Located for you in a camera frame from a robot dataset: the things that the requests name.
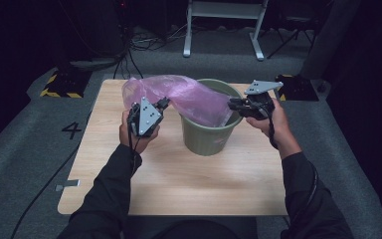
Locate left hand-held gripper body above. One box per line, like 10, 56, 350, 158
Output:
126, 96, 165, 138

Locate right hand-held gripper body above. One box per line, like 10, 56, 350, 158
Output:
239, 79, 285, 121

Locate pink plastic bag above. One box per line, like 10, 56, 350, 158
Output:
121, 74, 234, 128

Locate green ribbed bin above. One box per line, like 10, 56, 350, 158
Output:
179, 78, 245, 157

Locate person's left hand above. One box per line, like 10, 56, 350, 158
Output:
118, 109, 161, 155

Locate person's right hand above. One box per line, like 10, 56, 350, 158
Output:
245, 98, 302, 160

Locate black yellow striped base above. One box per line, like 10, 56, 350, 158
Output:
39, 69, 93, 100
275, 74, 320, 103

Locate black tripod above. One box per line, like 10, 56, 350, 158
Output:
266, 13, 317, 61

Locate white metal stand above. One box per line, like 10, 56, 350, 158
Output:
182, 0, 270, 62

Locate grey curtain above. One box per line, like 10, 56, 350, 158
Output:
299, 0, 363, 81

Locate grey tape strip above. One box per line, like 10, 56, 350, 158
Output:
55, 179, 82, 193

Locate person's lap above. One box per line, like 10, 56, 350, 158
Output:
150, 218, 243, 239

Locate right hand-held gripper cable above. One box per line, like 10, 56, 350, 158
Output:
260, 104, 278, 149

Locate bundle of black cables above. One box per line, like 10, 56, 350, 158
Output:
111, 0, 187, 81

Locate black floor cable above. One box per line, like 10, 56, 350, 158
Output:
10, 112, 93, 239

